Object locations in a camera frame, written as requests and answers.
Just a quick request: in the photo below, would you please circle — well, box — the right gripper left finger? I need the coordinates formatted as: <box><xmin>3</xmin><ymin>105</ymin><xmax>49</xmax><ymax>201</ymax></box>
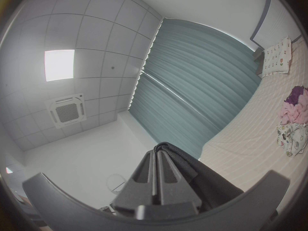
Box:
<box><xmin>113</xmin><ymin>150</ymin><xmax>157</xmax><ymax>219</ymax></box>

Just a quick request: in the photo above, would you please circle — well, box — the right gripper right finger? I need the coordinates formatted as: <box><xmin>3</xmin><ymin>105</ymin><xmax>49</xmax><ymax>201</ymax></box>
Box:
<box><xmin>158</xmin><ymin>151</ymin><xmax>202</xmax><ymax>214</ymax></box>

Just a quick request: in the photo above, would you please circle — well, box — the black T-shirt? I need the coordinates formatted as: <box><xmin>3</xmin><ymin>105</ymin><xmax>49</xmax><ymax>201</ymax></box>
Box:
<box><xmin>154</xmin><ymin>142</ymin><xmax>244</xmax><ymax>211</ymax></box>

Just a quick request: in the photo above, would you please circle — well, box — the bed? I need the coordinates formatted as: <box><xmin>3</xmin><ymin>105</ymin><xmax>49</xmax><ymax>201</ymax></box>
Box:
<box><xmin>199</xmin><ymin>0</ymin><xmax>308</xmax><ymax>216</ymax></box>

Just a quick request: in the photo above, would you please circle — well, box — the blue-green curtain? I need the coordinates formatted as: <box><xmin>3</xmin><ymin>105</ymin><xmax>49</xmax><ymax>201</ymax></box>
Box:
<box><xmin>128</xmin><ymin>72</ymin><xmax>227</xmax><ymax>159</ymax></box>
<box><xmin>141</xmin><ymin>18</ymin><xmax>263</xmax><ymax>129</ymax></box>

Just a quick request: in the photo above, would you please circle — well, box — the white ceiling air conditioner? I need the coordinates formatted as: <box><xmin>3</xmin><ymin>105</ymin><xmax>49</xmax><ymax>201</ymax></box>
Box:
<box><xmin>44</xmin><ymin>93</ymin><xmax>86</xmax><ymax>129</ymax></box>

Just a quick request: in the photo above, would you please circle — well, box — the white printed pyjama garment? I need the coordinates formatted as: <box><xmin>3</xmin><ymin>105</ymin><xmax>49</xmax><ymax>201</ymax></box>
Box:
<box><xmin>276</xmin><ymin>123</ymin><xmax>308</xmax><ymax>157</ymax></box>

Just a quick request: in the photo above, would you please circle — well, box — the pink garment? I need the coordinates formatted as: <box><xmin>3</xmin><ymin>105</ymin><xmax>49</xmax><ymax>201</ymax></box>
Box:
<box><xmin>278</xmin><ymin>88</ymin><xmax>308</xmax><ymax>126</ymax></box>

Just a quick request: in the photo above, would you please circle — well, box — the square ceiling light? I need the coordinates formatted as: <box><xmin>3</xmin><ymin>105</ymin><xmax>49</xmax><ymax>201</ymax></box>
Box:
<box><xmin>44</xmin><ymin>50</ymin><xmax>75</xmax><ymax>82</ymax></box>

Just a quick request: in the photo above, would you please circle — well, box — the purple garment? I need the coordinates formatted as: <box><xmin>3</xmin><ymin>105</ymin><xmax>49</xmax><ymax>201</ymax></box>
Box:
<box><xmin>285</xmin><ymin>86</ymin><xmax>308</xmax><ymax>106</ymax></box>

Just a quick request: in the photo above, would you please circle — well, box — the grey bedside table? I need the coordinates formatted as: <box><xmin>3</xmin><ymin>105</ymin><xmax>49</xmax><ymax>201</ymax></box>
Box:
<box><xmin>253</xmin><ymin>48</ymin><xmax>265</xmax><ymax>75</ymax></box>

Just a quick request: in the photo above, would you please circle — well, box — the white printed pillow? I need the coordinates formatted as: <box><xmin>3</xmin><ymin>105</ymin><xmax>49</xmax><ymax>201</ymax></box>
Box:
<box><xmin>261</xmin><ymin>36</ymin><xmax>292</xmax><ymax>78</ymax></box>

